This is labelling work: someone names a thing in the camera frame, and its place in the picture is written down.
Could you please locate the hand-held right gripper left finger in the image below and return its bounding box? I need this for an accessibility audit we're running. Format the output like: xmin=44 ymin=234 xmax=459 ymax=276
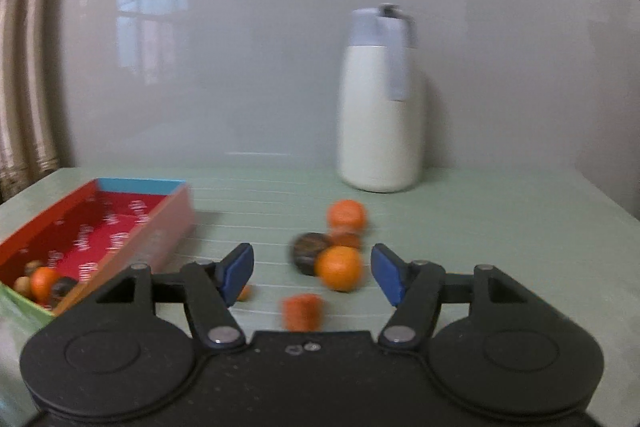
xmin=85 ymin=243 xmax=256 ymax=351

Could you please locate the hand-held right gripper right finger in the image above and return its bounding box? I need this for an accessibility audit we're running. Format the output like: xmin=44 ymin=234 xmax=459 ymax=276
xmin=370 ymin=243 xmax=543 ymax=351

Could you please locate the round orange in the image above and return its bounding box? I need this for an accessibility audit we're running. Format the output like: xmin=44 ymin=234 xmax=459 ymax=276
xmin=326 ymin=200 xmax=368 ymax=233
xmin=315 ymin=246 xmax=363 ymax=293

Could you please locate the orange cylindrical chunk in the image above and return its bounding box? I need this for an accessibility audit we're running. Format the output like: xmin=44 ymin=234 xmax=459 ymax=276
xmin=282 ymin=293 xmax=323 ymax=333

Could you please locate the colourful cardboard box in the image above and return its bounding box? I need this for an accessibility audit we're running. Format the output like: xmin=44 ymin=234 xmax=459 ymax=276
xmin=0 ymin=178 xmax=197 ymax=319

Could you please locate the dark water chestnut pale scar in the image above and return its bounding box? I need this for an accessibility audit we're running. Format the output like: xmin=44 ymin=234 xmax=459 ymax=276
xmin=48 ymin=277 xmax=78 ymax=308

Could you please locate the large tangerine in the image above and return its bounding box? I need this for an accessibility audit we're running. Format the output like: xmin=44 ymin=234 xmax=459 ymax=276
xmin=30 ymin=267 xmax=62 ymax=303

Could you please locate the green grid table cover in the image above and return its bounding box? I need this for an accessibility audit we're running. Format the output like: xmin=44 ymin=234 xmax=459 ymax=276
xmin=0 ymin=166 xmax=640 ymax=427

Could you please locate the white thermos jug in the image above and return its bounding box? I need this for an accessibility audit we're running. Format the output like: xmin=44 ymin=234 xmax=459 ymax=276
xmin=336 ymin=4 xmax=427 ymax=194

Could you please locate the golden curtain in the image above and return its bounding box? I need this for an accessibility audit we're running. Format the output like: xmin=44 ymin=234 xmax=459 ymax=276
xmin=0 ymin=0 xmax=76 ymax=202

